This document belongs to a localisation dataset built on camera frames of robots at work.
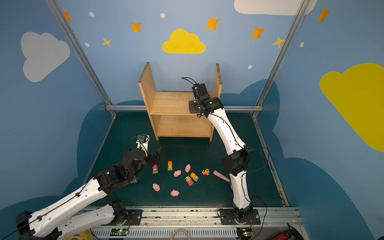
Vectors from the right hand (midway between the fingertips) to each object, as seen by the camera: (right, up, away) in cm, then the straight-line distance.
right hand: (196, 103), depth 84 cm
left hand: (-21, -24, -12) cm, 34 cm away
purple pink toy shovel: (+13, -41, +4) cm, 44 cm away
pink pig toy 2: (-12, -41, +4) cm, 43 cm away
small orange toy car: (+6, -41, +4) cm, 41 cm away
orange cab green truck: (-16, -37, +6) cm, 41 cm away
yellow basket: (-50, -61, -19) cm, 81 cm away
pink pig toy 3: (-12, -50, -2) cm, 52 cm away
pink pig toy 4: (-22, -47, -2) cm, 52 cm away
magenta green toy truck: (-4, -44, 0) cm, 45 cm away
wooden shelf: (-16, -4, +1) cm, 16 cm away
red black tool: (+44, -64, -15) cm, 79 cm away
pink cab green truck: (-25, -40, +5) cm, 47 cm away
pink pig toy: (-5, -39, +7) cm, 40 cm away
